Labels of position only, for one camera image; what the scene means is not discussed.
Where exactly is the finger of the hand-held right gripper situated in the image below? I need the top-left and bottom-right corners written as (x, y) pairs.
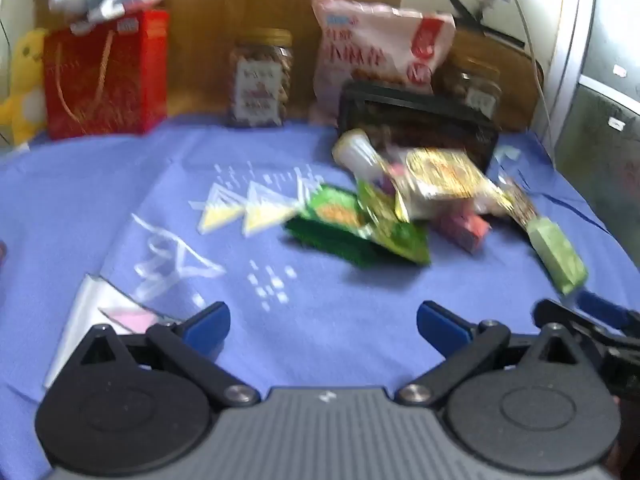
top-left (532, 299), bottom-right (640, 403)
top-left (575, 290), bottom-right (640, 336)

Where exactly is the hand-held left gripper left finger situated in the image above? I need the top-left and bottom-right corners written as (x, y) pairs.
top-left (65, 301), bottom-right (261, 408)

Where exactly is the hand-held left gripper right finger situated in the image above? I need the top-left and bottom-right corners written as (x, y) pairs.
top-left (397, 300), bottom-right (596, 408)

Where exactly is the light green snack packet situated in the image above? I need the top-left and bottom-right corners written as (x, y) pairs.
top-left (526, 216), bottom-right (589, 296)

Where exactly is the pink snack box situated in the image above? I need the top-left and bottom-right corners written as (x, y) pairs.
top-left (430, 210), bottom-right (492, 254)

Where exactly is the bright green snack packet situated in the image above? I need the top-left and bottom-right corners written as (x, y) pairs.
top-left (356, 180), bottom-right (432, 267)

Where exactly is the brown patterned snack packet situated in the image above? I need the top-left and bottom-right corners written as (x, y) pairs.
top-left (499, 175), bottom-right (540, 232)

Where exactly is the gold snack packet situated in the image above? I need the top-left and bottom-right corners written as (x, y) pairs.
top-left (395, 147), bottom-right (512, 222)

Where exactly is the dark green snack packet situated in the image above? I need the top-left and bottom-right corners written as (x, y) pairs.
top-left (284, 185), bottom-right (383, 267)

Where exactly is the white snack tube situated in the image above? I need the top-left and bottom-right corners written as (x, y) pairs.
top-left (332, 129), bottom-right (382, 182)

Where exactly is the dark tin box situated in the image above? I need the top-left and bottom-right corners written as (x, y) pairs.
top-left (337, 80), bottom-right (501, 173)

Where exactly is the smartphone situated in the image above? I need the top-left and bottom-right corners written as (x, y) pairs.
top-left (44, 274), bottom-right (168, 388)

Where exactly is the blue printed cloth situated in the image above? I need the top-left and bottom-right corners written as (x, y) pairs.
top-left (0, 115), bottom-right (640, 480)

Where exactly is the white framed glass door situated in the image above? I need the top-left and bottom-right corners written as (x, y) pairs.
top-left (545, 0), bottom-right (640, 196)

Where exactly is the pecan jar with gold lid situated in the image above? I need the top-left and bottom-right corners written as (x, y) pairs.
top-left (432, 55), bottom-right (503, 121)

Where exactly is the brown padded board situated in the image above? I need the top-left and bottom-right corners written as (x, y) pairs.
top-left (450, 25), bottom-right (546, 133)

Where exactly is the cashew jar with gold lid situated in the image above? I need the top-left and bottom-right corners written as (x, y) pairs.
top-left (227, 27), bottom-right (293, 128)

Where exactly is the red gift box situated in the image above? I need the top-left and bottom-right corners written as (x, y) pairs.
top-left (42, 10), bottom-right (171, 141)

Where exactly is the pink snack bag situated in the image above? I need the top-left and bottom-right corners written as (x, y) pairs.
top-left (307, 0), bottom-right (456, 126)

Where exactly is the yellow duck plush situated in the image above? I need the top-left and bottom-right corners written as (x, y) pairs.
top-left (0, 27), bottom-right (51, 146)

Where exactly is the white cable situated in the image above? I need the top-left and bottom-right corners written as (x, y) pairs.
top-left (505, 0), bottom-right (556, 161)

